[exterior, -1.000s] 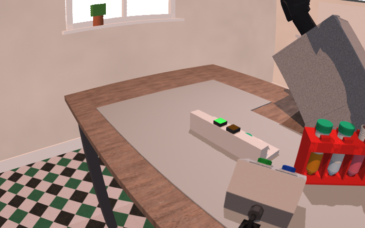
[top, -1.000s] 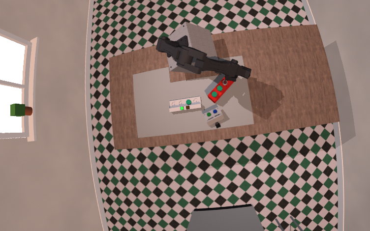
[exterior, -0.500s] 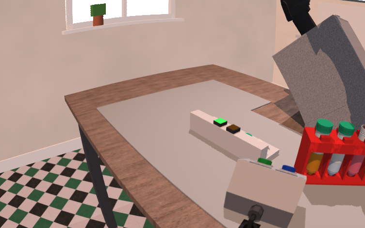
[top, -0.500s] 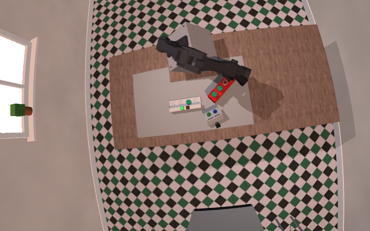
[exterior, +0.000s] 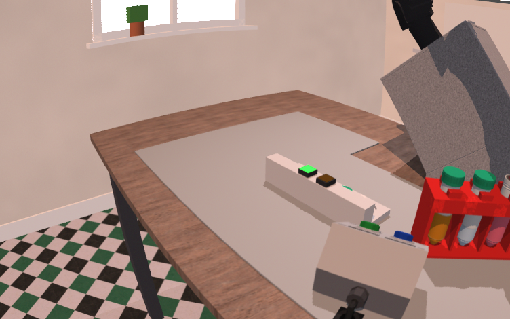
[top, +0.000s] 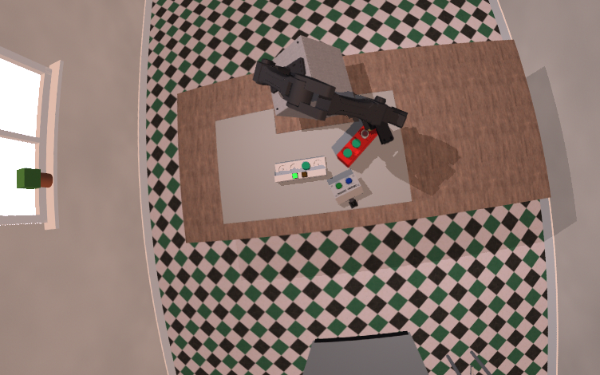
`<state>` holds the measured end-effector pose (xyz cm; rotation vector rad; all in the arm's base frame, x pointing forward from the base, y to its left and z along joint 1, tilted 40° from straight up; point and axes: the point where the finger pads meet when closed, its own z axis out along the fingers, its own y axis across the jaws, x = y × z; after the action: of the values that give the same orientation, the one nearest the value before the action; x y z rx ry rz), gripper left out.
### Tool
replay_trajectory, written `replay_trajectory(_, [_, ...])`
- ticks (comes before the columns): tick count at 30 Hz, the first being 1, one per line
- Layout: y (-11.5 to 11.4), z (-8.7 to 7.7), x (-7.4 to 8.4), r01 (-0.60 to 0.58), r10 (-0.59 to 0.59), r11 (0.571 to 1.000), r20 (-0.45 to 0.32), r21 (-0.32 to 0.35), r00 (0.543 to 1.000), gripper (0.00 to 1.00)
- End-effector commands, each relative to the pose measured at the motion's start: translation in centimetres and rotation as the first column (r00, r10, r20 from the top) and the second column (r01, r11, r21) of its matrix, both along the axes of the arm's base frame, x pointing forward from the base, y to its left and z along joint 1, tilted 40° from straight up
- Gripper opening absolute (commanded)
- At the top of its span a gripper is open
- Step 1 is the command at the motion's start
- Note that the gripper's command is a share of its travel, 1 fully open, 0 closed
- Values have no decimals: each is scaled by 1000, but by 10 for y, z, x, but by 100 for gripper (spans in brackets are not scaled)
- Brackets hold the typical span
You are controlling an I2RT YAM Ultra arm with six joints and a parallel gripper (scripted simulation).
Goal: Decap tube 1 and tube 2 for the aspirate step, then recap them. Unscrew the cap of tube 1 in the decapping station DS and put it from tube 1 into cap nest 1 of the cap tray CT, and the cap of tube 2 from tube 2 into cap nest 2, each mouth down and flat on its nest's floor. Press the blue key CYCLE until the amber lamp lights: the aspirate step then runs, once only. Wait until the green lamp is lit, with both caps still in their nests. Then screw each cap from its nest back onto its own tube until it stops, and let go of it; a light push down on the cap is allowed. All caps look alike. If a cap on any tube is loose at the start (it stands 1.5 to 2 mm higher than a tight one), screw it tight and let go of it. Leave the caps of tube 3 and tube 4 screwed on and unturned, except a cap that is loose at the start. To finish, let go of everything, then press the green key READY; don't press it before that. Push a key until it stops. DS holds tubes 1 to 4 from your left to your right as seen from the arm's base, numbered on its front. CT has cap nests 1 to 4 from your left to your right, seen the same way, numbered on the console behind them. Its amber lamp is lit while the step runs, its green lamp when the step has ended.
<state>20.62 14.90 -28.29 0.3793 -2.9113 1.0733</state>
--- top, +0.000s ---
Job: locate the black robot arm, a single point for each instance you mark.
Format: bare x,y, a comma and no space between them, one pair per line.
299,89

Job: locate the light grey flat mat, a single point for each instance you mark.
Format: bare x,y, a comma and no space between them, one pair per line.
248,149

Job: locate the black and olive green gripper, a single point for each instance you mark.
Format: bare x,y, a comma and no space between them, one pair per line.
366,126

